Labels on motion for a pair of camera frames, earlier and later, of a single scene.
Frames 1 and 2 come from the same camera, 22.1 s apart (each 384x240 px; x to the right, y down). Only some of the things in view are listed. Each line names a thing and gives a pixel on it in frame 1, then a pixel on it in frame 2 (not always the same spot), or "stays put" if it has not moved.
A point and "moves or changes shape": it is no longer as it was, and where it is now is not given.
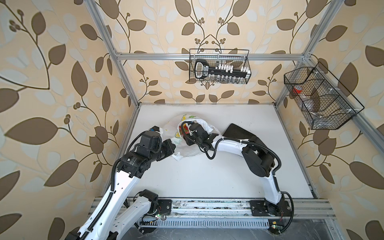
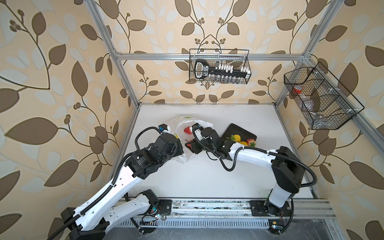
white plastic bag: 172,128 moves or changes shape
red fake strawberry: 180,130 moves or changes shape
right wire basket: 327,103 stays put
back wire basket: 220,66 stays put
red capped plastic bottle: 297,89 stays put
